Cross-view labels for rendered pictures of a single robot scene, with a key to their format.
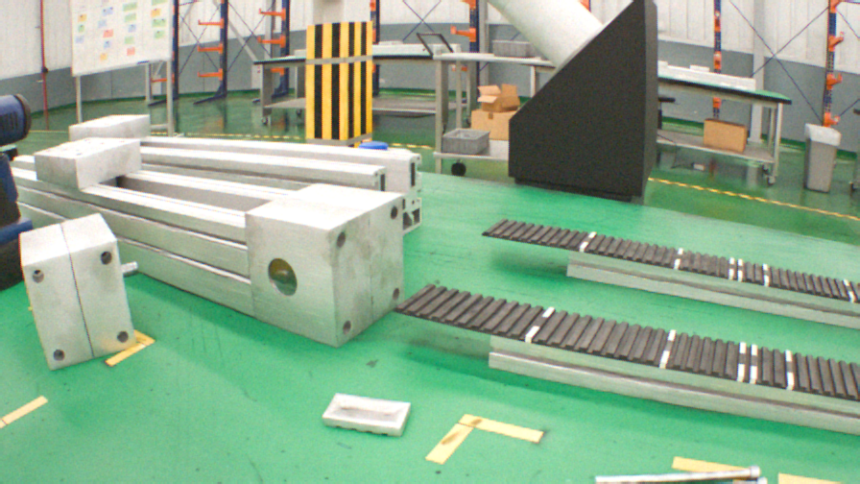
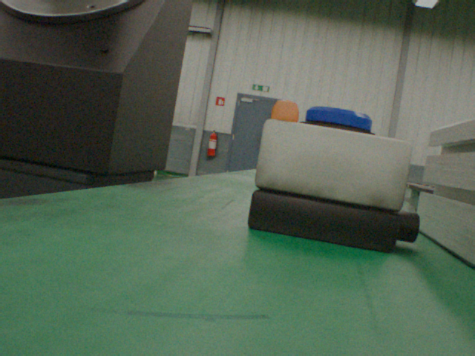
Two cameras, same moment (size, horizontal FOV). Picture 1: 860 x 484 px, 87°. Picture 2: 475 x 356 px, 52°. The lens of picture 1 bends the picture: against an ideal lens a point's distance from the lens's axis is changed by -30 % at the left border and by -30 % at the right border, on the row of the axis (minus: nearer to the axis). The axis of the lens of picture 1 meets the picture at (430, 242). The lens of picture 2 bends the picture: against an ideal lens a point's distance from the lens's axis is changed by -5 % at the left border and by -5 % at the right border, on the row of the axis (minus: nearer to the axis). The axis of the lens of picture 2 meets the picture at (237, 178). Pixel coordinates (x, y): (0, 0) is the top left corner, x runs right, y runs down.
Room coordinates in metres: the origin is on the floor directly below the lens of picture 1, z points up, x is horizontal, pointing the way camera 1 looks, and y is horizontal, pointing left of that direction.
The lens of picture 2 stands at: (0.99, 0.35, 0.82)
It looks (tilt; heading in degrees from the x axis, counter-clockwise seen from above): 3 degrees down; 250
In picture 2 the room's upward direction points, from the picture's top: 9 degrees clockwise
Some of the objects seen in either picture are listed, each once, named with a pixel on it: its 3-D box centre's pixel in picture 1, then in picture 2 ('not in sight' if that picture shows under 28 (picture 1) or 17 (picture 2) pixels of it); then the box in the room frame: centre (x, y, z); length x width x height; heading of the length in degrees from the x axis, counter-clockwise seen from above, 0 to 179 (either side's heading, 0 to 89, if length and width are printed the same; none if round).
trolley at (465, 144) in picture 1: (509, 111); not in sight; (3.76, -0.48, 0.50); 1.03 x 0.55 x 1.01; 74
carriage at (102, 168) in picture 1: (85, 170); not in sight; (0.69, 0.48, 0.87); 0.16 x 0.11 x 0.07; 61
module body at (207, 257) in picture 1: (89, 204); not in sight; (0.69, 0.48, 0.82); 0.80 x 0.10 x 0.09; 61
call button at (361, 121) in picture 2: (372, 150); (338, 126); (0.84, 0.08, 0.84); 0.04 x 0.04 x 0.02
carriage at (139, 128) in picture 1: (108, 137); not in sight; (0.98, 0.60, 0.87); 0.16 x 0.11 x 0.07; 61
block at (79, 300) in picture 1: (85, 284); not in sight; (0.41, 0.30, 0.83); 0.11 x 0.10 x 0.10; 130
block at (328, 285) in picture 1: (333, 254); not in sight; (0.49, 0.08, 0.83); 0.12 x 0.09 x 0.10; 151
